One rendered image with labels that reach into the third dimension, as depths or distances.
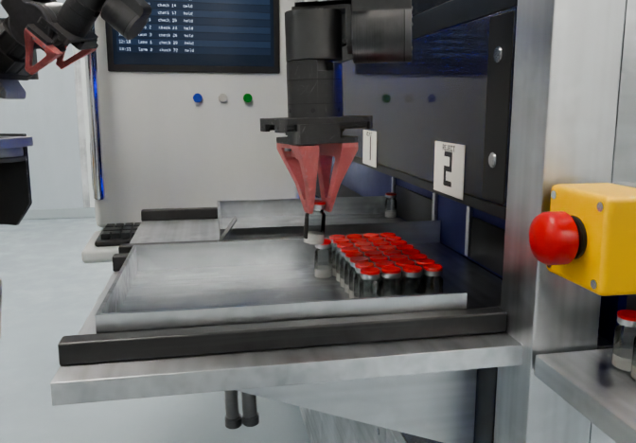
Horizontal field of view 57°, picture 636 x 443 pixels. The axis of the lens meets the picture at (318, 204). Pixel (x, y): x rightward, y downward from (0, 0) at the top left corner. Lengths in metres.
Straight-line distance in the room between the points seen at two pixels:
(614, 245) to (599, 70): 0.16
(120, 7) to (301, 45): 0.57
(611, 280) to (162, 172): 1.17
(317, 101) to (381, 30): 0.09
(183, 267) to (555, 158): 0.48
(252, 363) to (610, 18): 0.41
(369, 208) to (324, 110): 0.60
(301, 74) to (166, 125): 0.90
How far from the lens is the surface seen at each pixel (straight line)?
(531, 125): 0.54
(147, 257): 0.79
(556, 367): 0.54
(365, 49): 0.58
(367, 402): 0.64
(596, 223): 0.46
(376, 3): 0.59
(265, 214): 1.13
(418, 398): 0.65
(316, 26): 0.59
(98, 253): 1.27
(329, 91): 0.59
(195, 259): 0.79
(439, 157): 0.72
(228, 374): 0.51
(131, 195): 1.48
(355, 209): 1.16
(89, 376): 0.52
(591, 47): 0.54
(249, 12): 1.48
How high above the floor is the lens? 1.09
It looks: 10 degrees down
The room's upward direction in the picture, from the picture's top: straight up
